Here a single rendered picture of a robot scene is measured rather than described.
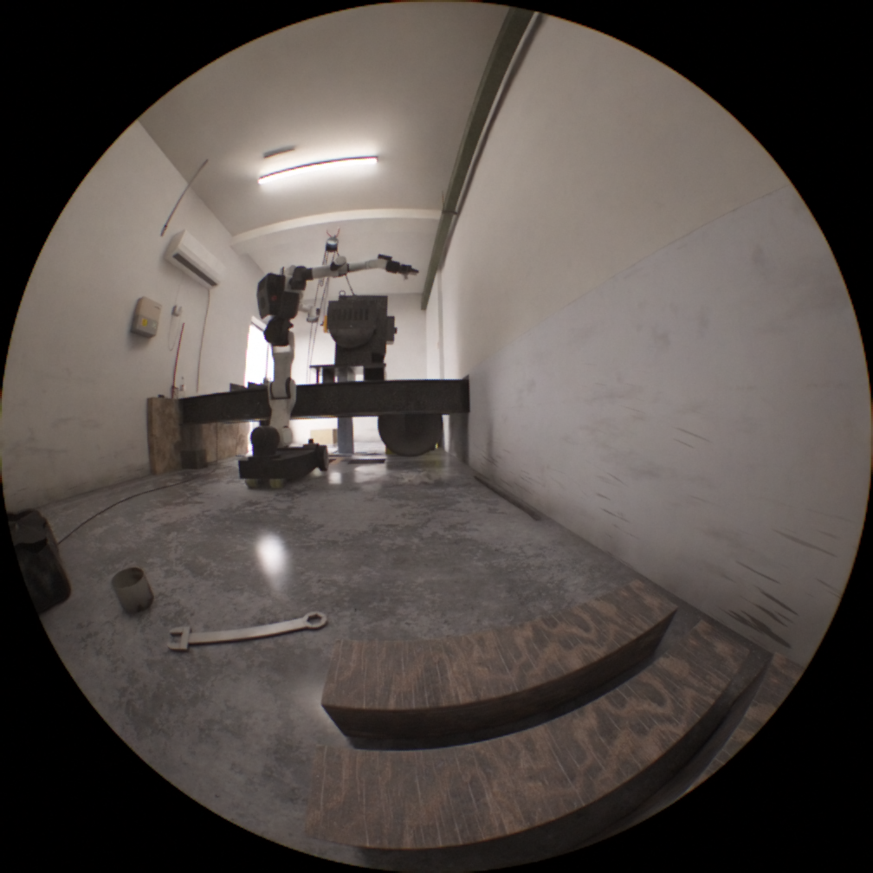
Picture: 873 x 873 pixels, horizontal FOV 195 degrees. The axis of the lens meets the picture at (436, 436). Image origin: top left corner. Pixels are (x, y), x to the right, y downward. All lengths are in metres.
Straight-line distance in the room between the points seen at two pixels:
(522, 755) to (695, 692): 0.18
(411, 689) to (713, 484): 0.55
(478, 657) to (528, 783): 0.16
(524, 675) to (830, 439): 0.51
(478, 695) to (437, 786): 0.11
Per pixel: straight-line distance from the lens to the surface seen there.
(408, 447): 2.40
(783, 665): 0.45
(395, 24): 2.54
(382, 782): 0.26
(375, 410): 1.94
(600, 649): 0.35
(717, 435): 0.55
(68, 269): 2.57
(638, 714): 0.31
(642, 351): 0.65
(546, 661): 0.32
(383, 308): 2.61
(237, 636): 0.53
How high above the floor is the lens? 0.35
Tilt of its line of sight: 4 degrees down
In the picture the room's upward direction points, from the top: 1 degrees counter-clockwise
